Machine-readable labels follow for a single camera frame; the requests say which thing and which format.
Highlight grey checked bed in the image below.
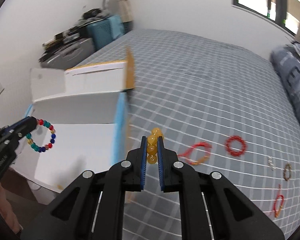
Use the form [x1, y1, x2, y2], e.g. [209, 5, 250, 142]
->
[77, 28, 300, 240]

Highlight brown bead bracelet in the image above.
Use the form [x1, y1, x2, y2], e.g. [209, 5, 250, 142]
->
[283, 163, 292, 181]

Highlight grey suitcase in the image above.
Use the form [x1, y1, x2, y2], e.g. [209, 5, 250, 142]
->
[39, 38, 96, 68]

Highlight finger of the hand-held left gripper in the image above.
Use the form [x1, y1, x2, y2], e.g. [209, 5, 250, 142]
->
[5, 118, 38, 145]
[5, 116, 32, 132]

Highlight stack of black boxes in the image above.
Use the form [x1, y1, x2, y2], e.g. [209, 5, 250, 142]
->
[41, 28, 82, 55]

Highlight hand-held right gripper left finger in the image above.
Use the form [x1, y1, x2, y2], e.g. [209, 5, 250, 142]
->
[20, 135, 148, 240]

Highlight blue suitcase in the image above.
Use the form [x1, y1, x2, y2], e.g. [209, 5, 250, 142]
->
[86, 14, 127, 52]

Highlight yellow bead bracelet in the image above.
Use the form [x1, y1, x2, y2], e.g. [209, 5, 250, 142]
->
[146, 127, 165, 166]

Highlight red cord bracelet gold beads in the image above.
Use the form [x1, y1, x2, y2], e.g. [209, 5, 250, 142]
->
[177, 141, 213, 166]

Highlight red bead bracelet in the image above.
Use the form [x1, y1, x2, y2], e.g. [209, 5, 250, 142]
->
[225, 135, 248, 158]

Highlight red braided bracelet gold tube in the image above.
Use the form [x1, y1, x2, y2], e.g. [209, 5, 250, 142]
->
[273, 184, 285, 218]

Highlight white cardboard box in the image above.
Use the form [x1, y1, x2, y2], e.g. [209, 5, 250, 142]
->
[11, 47, 137, 203]

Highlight dark clothes pile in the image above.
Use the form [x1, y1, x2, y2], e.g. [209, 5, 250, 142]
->
[81, 8, 109, 22]

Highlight multicolour glass bead bracelet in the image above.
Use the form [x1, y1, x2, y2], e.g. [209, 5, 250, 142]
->
[26, 119, 57, 153]

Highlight beige curtain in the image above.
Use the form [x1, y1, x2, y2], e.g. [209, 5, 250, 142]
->
[117, 0, 136, 30]

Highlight person's left hand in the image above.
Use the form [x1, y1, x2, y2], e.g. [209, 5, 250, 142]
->
[0, 182, 23, 233]

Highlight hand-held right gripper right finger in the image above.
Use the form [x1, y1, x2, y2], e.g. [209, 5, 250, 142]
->
[157, 134, 284, 240]

